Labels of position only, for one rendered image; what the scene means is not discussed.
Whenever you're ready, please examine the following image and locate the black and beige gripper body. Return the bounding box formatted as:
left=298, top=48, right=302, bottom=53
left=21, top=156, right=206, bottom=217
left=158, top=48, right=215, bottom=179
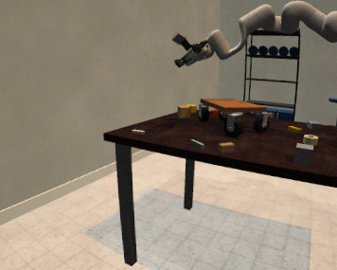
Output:
left=181, top=46, right=208, bottom=66

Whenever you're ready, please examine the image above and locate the tan roll of masking tape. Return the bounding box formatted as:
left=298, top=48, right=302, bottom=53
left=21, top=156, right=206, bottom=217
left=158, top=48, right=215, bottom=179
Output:
left=303, top=135, right=318, bottom=146

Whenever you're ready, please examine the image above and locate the yellow short cylinder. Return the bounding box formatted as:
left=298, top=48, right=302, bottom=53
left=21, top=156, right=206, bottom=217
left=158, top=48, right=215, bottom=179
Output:
left=186, top=105, right=197, bottom=113

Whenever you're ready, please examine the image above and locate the small red rectangular block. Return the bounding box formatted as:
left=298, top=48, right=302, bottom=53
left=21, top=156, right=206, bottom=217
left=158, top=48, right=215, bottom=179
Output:
left=209, top=110, right=219, bottom=115

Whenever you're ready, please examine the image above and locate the tan square block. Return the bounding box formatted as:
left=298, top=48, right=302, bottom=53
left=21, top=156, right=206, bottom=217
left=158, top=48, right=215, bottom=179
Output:
left=177, top=106, right=191, bottom=118

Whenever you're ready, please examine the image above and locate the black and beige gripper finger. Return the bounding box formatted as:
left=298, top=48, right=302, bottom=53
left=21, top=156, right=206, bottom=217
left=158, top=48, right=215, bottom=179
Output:
left=190, top=40, right=208, bottom=52
left=174, top=57, right=191, bottom=67

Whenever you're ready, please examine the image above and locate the yellow rectangular block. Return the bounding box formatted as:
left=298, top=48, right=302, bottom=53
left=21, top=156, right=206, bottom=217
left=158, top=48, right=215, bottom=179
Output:
left=288, top=126, right=303, bottom=133

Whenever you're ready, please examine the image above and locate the grey metal bar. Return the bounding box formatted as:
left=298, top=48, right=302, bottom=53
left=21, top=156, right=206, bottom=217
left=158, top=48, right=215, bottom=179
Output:
left=190, top=139, right=204, bottom=150

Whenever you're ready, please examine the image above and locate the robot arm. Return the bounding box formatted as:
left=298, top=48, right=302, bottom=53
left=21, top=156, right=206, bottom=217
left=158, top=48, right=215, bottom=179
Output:
left=171, top=1, right=337, bottom=60

